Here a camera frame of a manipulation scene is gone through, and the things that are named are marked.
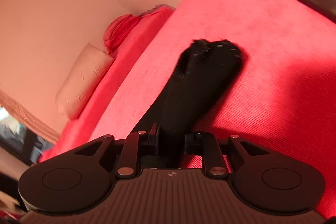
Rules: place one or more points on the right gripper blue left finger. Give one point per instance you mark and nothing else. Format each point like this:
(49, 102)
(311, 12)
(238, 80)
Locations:
(153, 138)

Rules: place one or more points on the folded red quilt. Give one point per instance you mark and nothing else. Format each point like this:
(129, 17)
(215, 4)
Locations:
(118, 30)

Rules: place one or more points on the red bed sheet mattress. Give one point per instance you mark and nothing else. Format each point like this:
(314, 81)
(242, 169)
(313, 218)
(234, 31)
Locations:
(79, 131)

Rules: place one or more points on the black pants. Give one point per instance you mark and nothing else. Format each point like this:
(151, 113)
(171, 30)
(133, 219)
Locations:
(203, 73)

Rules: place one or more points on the pink lace curtain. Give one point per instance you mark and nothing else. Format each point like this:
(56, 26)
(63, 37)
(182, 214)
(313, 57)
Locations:
(23, 115)

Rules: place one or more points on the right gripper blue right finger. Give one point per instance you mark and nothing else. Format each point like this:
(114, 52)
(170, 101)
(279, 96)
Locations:
(193, 143)

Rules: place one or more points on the dark framed window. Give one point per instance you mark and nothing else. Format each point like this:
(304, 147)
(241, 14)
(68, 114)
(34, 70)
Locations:
(20, 141)

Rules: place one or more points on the light pink pillow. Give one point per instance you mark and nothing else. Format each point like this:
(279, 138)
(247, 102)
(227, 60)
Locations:
(86, 73)

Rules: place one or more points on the pink blanket on bed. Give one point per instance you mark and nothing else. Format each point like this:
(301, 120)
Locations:
(284, 98)

